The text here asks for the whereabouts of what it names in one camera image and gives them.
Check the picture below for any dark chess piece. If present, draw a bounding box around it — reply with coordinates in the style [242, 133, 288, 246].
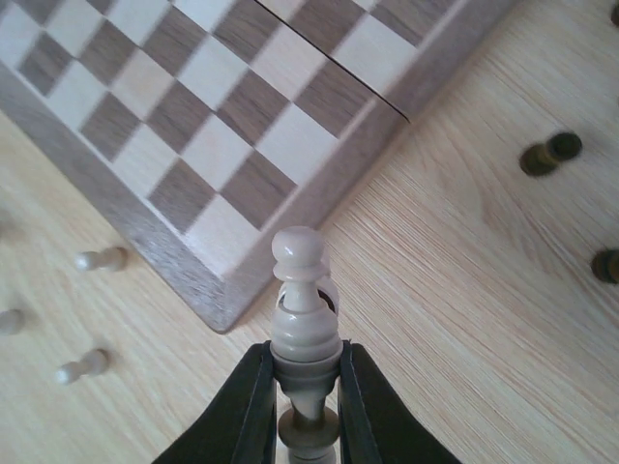
[519, 131, 583, 177]
[591, 248, 619, 284]

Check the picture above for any wooden chess board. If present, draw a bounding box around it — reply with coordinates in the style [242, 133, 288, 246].
[1, 1, 512, 333]

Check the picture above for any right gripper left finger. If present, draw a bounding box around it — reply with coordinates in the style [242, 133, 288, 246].
[155, 341, 277, 464]

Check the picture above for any white chess pawn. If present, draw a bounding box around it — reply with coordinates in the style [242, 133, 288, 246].
[272, 226, 341, 363]
[74, 246, 128, 272]
[0, 309, 24, 336]
[54, 349, 109, 385]

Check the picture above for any white chess piece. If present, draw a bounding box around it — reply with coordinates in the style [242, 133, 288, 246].
[271, 284, 343, 463]

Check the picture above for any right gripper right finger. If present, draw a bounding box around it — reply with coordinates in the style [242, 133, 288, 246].
[338, 341, 457, 464]

